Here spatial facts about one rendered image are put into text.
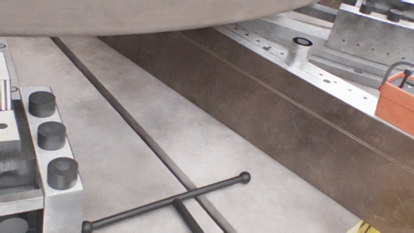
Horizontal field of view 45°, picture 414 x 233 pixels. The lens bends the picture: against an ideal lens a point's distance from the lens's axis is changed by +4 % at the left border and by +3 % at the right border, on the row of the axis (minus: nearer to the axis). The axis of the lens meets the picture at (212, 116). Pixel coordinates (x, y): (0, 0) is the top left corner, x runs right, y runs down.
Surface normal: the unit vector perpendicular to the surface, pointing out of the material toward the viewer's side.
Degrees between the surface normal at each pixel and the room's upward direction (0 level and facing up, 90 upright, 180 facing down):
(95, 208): 0
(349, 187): 90
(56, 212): 90
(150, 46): 90
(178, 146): 0
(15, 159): 90
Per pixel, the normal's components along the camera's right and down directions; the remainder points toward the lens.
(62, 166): 0.19, -0.82
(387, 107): -0.70, 0.38
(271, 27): -0.26, 0.18
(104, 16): 0.50, 0.55
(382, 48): -0.34, 0.46
